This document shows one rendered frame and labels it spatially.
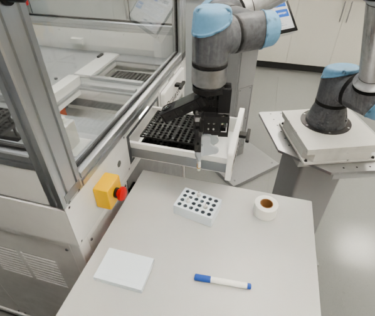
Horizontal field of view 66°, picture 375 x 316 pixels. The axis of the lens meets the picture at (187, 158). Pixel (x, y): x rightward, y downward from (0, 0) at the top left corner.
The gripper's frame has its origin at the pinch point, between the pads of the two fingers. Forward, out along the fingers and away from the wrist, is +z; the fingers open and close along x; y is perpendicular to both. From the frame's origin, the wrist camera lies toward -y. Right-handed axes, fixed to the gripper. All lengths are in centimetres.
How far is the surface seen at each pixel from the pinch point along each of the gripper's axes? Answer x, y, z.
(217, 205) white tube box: -1.0, 6.7, 17.9
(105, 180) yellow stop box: -4.5, -24.5, 6.6
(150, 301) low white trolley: -28.7, -8.9, 21.7
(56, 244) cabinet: -16.1, -36.8, 20.7
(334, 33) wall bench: 298, 141, 49
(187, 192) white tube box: 5.0, -3.0, 19.2
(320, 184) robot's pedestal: 35, 52, 39
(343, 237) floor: 52, 86, 98
